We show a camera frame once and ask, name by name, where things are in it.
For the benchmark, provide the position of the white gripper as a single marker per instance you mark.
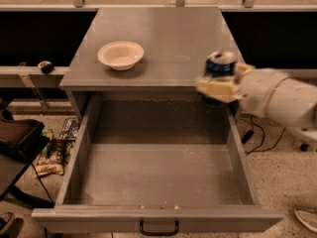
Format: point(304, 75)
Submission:
point(258, 90)

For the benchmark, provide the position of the blue pepsi can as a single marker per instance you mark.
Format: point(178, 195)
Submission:
point(220, 64)

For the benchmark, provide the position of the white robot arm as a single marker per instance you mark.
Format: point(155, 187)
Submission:
point(293, 104)

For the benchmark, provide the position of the grey open top drawer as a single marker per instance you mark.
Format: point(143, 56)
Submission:
point(157, 161)

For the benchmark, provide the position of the black chair caster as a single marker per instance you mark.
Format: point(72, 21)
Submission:
point(304, 147)

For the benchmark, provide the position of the grey cabinet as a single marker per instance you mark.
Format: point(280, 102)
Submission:
point(177, 42)

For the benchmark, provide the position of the white paper bowl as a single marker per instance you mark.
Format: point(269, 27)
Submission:
point(121, 55)

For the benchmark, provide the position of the white shoe on floor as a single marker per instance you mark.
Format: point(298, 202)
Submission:
point(307, 218)

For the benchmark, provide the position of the black tape measure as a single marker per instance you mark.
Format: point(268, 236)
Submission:
point(46, 66)

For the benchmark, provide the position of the snack bag on floor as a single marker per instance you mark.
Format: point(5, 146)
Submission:
point(56, 153)

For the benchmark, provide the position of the dark chair on left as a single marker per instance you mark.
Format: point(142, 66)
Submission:
point(20, 143)

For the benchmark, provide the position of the dark shoe bottom left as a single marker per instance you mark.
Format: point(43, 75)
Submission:
point(10, 226)

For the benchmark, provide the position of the black drawer handle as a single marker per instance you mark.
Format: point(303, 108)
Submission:
point(159, 233)

